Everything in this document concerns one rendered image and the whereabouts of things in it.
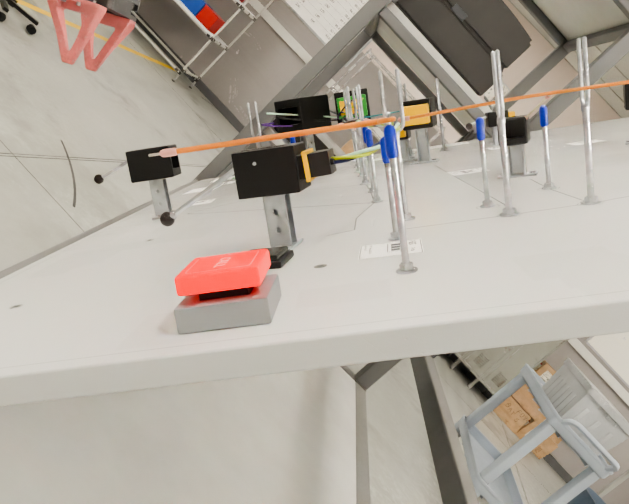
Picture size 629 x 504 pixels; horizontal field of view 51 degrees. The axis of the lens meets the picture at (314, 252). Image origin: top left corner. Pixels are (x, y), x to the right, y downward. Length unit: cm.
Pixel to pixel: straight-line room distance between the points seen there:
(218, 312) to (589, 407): 410
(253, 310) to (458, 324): 12
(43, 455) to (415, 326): 45
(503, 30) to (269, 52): 679
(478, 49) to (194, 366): 139
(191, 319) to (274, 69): 795
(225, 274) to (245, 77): 802
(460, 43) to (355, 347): 136
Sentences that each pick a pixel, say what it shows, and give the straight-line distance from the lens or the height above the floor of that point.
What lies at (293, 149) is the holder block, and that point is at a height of 118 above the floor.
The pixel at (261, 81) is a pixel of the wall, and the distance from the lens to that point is 833.
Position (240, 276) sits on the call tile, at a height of 113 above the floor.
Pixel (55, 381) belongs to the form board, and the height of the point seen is 102.
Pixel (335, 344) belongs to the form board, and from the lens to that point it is 35.
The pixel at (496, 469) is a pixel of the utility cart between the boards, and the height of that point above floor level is 36.
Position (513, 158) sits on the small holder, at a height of 134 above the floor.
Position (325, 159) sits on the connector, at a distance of 56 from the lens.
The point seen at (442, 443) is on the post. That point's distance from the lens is 108.
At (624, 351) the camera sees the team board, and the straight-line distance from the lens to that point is 858.
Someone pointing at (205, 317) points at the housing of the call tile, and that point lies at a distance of 39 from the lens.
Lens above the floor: 124
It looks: 11 degrees down
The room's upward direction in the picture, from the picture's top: 47 degrees clockwise
